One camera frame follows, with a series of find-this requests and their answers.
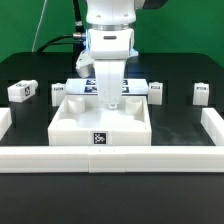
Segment white U-shaped obstacle fence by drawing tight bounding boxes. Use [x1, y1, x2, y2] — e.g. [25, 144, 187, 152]
[0, 107, 224, 174]

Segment white marker plate with tags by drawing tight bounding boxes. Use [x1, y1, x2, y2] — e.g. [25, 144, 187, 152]
[65, 78, 148, 95]

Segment black cable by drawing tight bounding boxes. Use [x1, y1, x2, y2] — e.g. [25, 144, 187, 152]
[35, 0, 88, 54]

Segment white thin cable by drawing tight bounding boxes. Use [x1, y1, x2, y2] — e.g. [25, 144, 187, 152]
[31, 0, 48, 53]

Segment white square tabletop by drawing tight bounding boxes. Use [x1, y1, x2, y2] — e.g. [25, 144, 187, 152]
[48, 95, 152, 146]

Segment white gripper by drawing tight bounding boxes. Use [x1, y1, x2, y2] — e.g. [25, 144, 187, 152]
[94, 60, 126, 110]

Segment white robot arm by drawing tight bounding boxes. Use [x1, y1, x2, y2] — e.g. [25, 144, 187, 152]
[76, 0, 168, 109]

